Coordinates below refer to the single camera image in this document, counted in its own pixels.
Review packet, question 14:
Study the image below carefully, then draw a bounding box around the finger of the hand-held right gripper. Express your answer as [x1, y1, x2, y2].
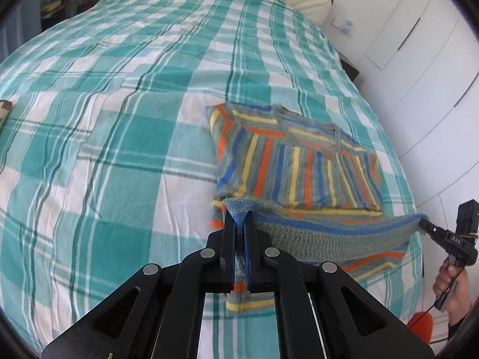
[418, 218, 447, 241]

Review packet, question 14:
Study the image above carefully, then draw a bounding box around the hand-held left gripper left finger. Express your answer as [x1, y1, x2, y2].
[40, 212, 238, 359]

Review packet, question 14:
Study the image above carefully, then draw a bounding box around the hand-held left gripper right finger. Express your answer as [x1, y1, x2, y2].
[242, 212, 437, 359]

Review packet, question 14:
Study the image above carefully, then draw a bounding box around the striped knitted sweater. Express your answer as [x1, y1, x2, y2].
[206, 102, 430, 313]

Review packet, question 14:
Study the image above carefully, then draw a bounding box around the person's right forearm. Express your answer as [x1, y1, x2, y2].
[446, 305, 474, 341]

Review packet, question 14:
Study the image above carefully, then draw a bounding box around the person's right hand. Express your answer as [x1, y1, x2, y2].
[433, 265, 471, 320]

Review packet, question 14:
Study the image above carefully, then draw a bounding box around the red plastic object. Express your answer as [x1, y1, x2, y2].
[407, 310, 435, 342]

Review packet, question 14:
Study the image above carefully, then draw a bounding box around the teal checked bed blanket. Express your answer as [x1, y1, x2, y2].
[0, 0, 426, 357]

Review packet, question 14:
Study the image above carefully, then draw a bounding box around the white wardrobe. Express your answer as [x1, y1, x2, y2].
[329, 0, 479, 307]

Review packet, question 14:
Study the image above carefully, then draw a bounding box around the dark bedside table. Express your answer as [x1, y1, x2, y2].
[339, 54, 360, 82]

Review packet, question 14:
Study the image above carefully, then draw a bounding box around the brown patterned object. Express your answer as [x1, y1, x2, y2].
[0, 100, 14, 128]

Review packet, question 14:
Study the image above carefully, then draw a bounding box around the yellow-green cloth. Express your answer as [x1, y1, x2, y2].
[40, 1, 69, 20]

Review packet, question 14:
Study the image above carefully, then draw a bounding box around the thin black cable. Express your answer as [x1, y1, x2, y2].
[409, 268, 462, 330]

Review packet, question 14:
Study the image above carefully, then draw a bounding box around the white wall socket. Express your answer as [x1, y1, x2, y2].
[332, 17, 354, 35]

